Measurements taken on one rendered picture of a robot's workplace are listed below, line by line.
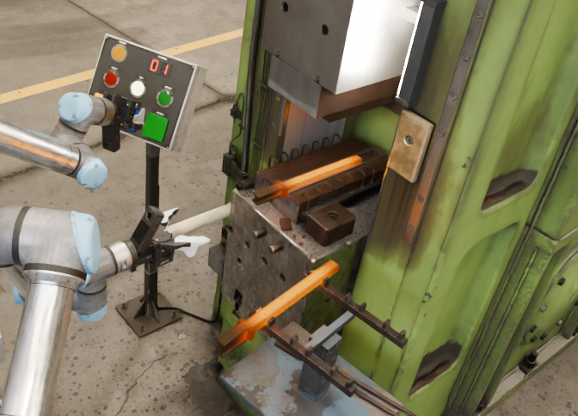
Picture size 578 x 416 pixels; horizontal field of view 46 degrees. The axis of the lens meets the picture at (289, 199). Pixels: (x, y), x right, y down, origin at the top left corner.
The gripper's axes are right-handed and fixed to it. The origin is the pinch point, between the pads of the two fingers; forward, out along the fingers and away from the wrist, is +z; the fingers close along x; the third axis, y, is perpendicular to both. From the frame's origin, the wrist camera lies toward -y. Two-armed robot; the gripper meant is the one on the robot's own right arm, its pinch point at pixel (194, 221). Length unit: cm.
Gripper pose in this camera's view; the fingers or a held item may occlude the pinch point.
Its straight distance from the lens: 179.1
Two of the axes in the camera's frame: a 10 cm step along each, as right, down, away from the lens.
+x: 6.4, 5.3, -5.6
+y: -1.4, 7.9, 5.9
